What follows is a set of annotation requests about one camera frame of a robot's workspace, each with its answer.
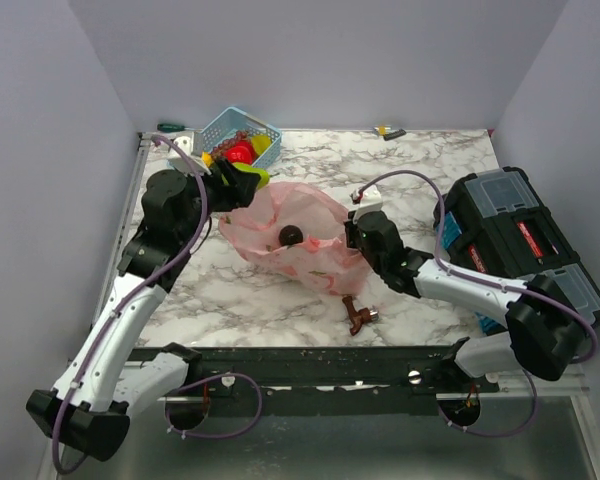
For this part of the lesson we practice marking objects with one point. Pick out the green fake fruit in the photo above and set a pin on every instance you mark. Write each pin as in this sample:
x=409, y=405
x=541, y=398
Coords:
x=263, y=176

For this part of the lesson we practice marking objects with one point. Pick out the pink plastic bag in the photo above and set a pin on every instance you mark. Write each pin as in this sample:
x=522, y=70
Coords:
x=322, y=262

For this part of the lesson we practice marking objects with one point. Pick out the purple fake grapes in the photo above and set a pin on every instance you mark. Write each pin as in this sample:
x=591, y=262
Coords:
x=229, y=143

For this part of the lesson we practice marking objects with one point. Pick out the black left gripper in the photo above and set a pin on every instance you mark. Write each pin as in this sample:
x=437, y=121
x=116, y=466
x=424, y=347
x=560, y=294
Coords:
x=239, y=192

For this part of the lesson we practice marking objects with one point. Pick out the metal rail at table edge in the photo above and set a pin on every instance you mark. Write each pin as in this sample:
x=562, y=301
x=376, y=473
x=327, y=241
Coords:
x=125, y=219

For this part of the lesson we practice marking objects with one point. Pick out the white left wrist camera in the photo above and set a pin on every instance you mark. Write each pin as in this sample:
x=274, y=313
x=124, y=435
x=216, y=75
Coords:
x=188, y=157

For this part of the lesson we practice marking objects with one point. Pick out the light blue plastic basket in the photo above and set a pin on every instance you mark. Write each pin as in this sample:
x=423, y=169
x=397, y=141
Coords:
x=235, y=128

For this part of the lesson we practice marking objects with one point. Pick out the black mounting bar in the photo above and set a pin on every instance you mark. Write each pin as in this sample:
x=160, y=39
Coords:
x=332, y=381

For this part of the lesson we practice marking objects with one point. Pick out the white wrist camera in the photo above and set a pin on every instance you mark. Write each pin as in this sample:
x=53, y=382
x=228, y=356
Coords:
x=366, y=201
x=188, y=157

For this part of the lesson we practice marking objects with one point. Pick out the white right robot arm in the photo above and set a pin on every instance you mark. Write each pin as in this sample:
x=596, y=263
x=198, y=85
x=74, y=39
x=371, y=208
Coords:
x=542, y=332

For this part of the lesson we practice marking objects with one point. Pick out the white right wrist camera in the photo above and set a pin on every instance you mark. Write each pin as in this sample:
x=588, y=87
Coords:
x=366, y=201

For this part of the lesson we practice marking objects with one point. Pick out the green handled screwdriver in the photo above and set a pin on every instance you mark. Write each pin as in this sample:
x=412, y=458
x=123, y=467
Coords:
x=170, y=127

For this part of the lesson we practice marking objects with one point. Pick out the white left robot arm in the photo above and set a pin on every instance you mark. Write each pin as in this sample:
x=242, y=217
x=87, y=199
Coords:
x=90, y=407

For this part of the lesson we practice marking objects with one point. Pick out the red fake fruit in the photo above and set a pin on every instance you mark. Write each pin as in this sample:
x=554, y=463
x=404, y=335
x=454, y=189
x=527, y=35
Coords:
x=239, y=154

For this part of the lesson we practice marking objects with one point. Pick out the yellow fake starfruit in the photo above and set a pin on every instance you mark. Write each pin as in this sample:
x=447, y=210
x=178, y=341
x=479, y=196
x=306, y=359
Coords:
x=260, y=143

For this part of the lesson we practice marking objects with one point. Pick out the black plastic toolbox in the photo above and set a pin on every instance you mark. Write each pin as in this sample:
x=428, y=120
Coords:
x=496, y=224

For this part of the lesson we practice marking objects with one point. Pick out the yellow fake pear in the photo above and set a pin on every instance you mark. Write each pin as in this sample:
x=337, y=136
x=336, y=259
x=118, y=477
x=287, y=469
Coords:
x=207, y=159

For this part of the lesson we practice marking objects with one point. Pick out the yellow black small tool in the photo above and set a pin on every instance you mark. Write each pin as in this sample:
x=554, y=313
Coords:
x=388, y=133

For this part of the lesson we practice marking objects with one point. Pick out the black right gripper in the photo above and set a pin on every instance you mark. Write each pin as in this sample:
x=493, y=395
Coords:
x=351, y=229

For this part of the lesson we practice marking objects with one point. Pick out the dark brown round fruit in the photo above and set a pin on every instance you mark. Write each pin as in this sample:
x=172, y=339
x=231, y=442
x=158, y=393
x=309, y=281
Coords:
x=290, y=235

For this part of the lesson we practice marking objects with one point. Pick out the red fake pomegranate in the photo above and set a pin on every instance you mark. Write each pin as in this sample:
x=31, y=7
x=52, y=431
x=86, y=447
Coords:
x=246, y=144

